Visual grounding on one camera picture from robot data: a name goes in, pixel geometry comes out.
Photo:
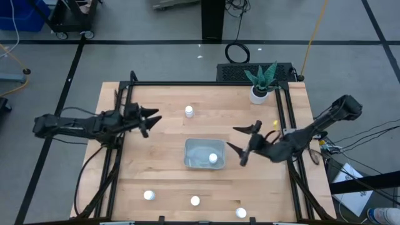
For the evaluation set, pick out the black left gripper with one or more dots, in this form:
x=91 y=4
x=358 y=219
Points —
x=144 y=125

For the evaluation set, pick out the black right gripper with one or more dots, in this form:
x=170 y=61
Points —
x=257 y=143

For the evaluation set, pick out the white pill bottle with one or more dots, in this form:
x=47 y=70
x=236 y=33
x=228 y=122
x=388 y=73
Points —
x=195 y=200
x=213 y=158
x=149 y=195
x=241 y=212
x=189 y=111

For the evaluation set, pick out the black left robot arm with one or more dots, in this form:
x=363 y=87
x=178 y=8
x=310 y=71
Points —
x=78 y=126

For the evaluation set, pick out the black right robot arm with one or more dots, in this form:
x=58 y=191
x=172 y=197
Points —
x=293 y=144

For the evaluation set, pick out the small yellow clip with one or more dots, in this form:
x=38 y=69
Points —
x=275 y=124

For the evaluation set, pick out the green plant in white pot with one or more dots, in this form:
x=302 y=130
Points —
x=258 y=97

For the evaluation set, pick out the black perforated metal box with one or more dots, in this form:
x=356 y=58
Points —
x=231 y=72

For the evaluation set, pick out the black upright column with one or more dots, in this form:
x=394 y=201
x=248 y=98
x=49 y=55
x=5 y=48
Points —
x=213 y=18

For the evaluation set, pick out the grey equipment base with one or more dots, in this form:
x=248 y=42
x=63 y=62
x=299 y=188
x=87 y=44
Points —
x=175 y=3

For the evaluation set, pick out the white paper sheet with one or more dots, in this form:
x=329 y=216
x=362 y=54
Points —
x=353 y=197

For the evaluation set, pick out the black cart with casters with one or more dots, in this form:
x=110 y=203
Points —
x=72 y=15

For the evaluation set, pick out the black floor beam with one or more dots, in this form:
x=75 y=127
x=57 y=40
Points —
x=375 y=181

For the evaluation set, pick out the blue plastic bin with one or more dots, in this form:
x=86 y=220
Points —
x=22 y=15

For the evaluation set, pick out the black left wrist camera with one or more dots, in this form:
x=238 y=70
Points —
x=132 y=110

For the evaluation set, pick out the black aluminium rail frame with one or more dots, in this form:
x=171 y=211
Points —
x=203 y=83

